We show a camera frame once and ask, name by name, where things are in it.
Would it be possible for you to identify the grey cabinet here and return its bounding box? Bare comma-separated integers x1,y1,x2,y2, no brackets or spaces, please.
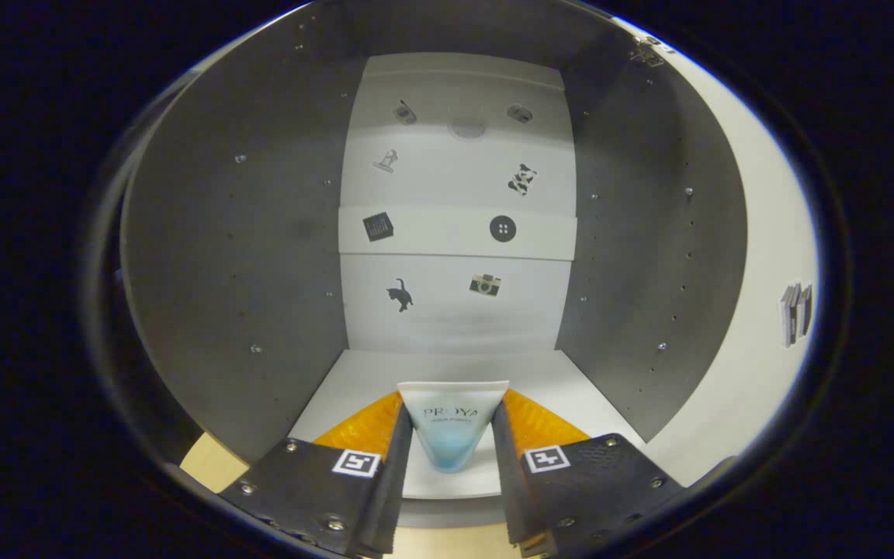
117,0,750,530

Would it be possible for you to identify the white blue cosmetic tube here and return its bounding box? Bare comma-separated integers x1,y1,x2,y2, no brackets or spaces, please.
398,380,510,474

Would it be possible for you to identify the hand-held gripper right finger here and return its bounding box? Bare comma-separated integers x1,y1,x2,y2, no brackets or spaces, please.
491,388,685,558

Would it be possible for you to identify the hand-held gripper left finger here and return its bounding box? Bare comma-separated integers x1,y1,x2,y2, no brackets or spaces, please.
218,391,415,559

